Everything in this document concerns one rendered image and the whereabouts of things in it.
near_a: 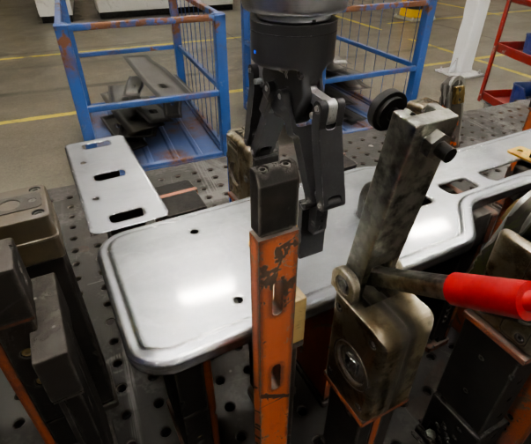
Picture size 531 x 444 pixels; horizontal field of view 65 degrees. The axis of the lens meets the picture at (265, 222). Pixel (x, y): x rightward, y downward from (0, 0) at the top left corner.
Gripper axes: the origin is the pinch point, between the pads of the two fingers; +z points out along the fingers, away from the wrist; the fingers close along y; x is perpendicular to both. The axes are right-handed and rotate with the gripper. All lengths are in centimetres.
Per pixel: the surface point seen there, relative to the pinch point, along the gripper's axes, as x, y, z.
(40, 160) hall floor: 38, 264, 104
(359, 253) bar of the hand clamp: 1.8, -14.5, -5.3
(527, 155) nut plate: -46.0, 1.4, 4.0
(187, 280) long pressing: 12.5, -0.9, 4.4
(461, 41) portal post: -370, 279, 71
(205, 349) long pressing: 14.0, -10.2, 4.2
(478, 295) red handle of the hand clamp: 1.1, -23.9, -8.8
